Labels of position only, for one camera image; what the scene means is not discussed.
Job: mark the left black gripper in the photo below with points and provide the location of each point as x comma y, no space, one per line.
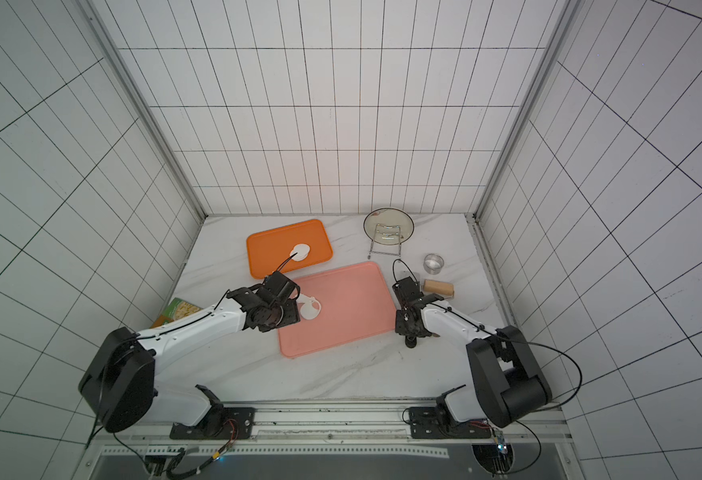
291,316

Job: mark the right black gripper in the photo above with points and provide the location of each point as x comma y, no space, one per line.
408,327

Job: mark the metal spatula black handle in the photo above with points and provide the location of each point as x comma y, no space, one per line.
411,341

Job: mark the white dough scrap strip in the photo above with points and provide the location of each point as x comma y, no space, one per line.
309,307

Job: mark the wooden rolling pin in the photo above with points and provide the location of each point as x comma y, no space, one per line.
445,289

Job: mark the pink plastic tray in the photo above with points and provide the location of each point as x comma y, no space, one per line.
355,304

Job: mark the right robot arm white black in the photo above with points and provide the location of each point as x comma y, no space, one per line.
506,381

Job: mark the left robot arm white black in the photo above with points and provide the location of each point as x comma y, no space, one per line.
123,384

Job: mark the white dough on orange tray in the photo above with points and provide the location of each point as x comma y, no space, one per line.
300,252

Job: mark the orange plastic tray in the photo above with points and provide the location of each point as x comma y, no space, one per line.
268,249

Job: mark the green yellow packet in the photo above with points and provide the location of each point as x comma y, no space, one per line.
176,309

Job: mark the metal wire lid rack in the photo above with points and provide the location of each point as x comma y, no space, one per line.
386,240

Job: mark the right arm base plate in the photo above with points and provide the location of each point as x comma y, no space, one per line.
435,423

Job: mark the aluminium mounting rail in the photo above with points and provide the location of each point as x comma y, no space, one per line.
297,427

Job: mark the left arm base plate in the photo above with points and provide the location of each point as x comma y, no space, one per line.
219,424

